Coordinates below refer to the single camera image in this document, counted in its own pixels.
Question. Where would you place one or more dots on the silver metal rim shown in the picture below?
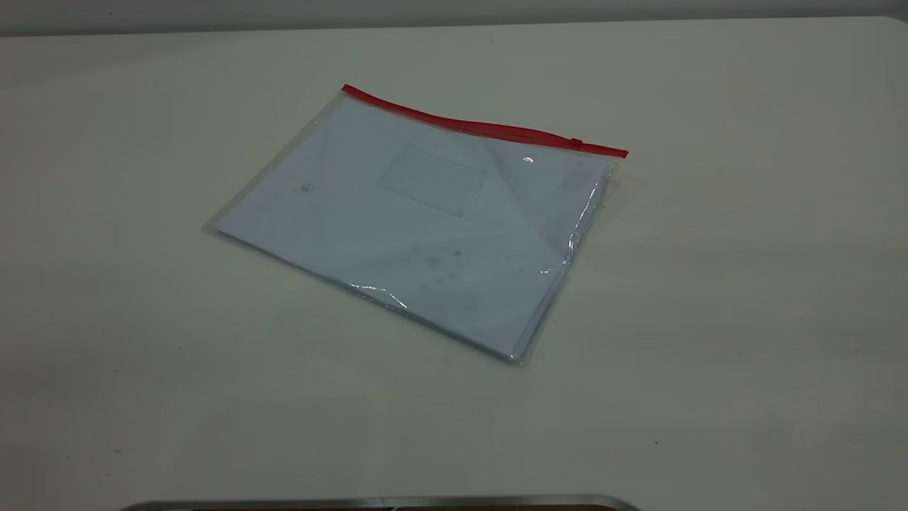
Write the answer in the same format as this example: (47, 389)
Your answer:
(355, 503)

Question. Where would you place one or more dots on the clear plastic zip bag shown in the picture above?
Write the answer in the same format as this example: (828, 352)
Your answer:
(425, 234)

